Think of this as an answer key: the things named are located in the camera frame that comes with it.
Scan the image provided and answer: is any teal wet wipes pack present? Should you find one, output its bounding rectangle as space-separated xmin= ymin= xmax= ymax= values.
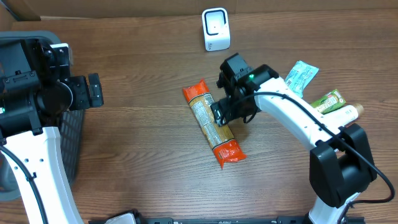
xmin=285 ymin=60 xmax=319 ymax=98

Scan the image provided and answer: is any orange biscuit roll pack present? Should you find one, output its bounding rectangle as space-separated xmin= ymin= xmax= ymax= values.
xmin=182 ymin=79 xmax=247 ymax=168

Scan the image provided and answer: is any green snack packet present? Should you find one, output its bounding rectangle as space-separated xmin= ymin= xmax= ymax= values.
xmin=310 ymin=89 xmax=346 ymax=114

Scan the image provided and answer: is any white tube gold cap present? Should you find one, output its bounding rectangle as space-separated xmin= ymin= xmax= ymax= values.
xmin=325 ymin=103 xmax=364 ymax=127

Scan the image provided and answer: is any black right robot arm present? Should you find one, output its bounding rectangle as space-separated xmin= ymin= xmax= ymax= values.
xmin=211 ymin=54 xmax=378 ymax=223

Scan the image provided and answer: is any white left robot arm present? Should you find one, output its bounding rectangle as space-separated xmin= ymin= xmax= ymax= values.
xmin=1 ymin=37 xmax=104 ymax=223

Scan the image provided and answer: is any white barcode scanner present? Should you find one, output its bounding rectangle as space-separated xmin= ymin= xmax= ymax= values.
xmin=201 ymin=7 xmax=231 ymax=52

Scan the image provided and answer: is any grey plastic basket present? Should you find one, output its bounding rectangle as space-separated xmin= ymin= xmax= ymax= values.
xmin=1 ymin=30 xmax=85 ymax=202

